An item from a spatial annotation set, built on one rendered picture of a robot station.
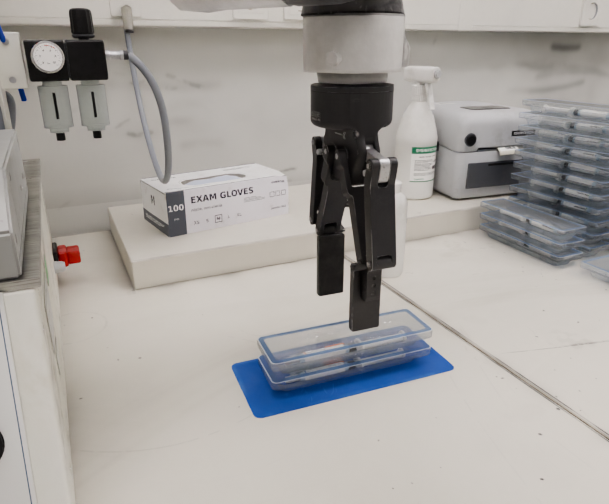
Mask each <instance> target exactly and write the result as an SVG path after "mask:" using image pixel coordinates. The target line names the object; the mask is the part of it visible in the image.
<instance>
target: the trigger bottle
mask: <svg viewBox="0 0 609 504"><path fill-rule="evenodd" d="M441 75H442V73H441V69H440V68H439V67H432V66H408V67H406V68H405V69H404V80H406V81H409V82H415V84H412V89H411V95H412V97H411V100H412V102H411V104H410V105H409V106H408V108H407V109H406V111H405V112H404V114H403V115H402V118H401V121H400V124H399V127H398V130H397V133H396V138H395V140H396V142H395V157H396V158H397V160H398V169H397V176H396V180H399V181H401V183H402V184H401V193H403V194H404V195H405V196H406V199H410V200H421V199H427V198H429V197H431V196H432V194H433V183H434V181H433V180H434V171H435V160H436V150H437V139H438V136H437V129H436V124H435V119H434V115H433V113H432V111H431V110H434V109H435V106H434V98H433V90H432V83H437V82H438V81H439V80H440V77H441ZM427 103H428V104H427Z"/></svg>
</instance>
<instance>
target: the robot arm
mask: <svg viewBox="0 0 609 504"><path fill-rule="evenodd" d="M169 1H170V2H171V3H172V4H174V5H175V6H176V7H177V8H178V9H179V10H180V11H192V12H204V13H212V12H218V11H223V10H236V9H256V8H277V7H292V6H293V5H294V6H299V7H300V6H303V7H302V11H301V16H302V17H303V72H310V73H317V78H318V82H320V83H313V84H311V85H310V119H311V122H312V124H313V125H315V126H317V127H320V128H325V135H324V136H313V137H312V141H311V143H312V155H313V163H312V180H311V196H310V212H309V221H310V224H311V225H314V224H315V225H316V226H315V231H316V234H317V235H318V236H317V294H318V295H319V296H325V295H331V294H336V293H342V292H343V282H344V243H345V235H344V234H343V233H342V232H345V230H343V229H345V228H344V226H343V225H342V223H341V222H342V218H343V213H344V209H345V205H346V201H347V199H348V203H349V210H350V217H351V225H352V232H353V239H354V246H355V253H356V260H357V263H352V264H351V265H350V268H351V269H350V301H349V329H350V330H351V331H352V332H355V331H360V330H365V329H370V328H375V327H378V326H379V313H380V295H381V276H382V269H386V268H392V267H395V266H396V214H395V181H396V176H397V169H398V160H397V158H396V157H384V156H382V155H381V154H380V146H379V140H378V132H379V130H380V129H381V128H384V127H387V126H388V125H390V124H391V122H392V115H393V97H394V84H392V83H384V82H387V80H388V73H391V72H399V71H401V68H404V67H407V66H408V65H409V58H410V46H409V44H408V41H407V39H406V37H405V18H406V15H405V12H404V6H403V0H169ZM358 185H364V186H359V187H353V186H358ZM317 211H318V213H317Z"/></svg>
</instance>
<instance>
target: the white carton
mask: <svg viewBox="0 0 609 504"><path fill-rule="evenodd" d="M140 185H141V193H142V202H143V211H144V219H145V220H147V221H148V222H149V223H151V224H152V225H153V226H155V227H156V228H157V229H159V230H160V231H161V232H163V233H164V234H165V235H167V236H168V237H169V238H170V237H175V236H180V235H185V234H190V233H195V232H200V231H205V230H210V229H215V228H220V227H225V226H229V225H234V224H239V223H244V222H249V221H254V220H259V219H264V218H269V217H274V216H279V215H284V214H288V213H289V197H288V182H287V176H285V175H284V174H283V173H281V172H280V171H277V170H274V169H271V168H268V167H265V166H262V165H260V164H257V163H251V164H244V165H236V166H229V167H222V168H215V169H207V170H200V171H193V172H185V173H178V174H171V178H170V181H169V182H168V183H167V184H163V183H161V182H160V181H159V179H158V177H157V176H156V177H149V178H142V179H140Z"/></svg>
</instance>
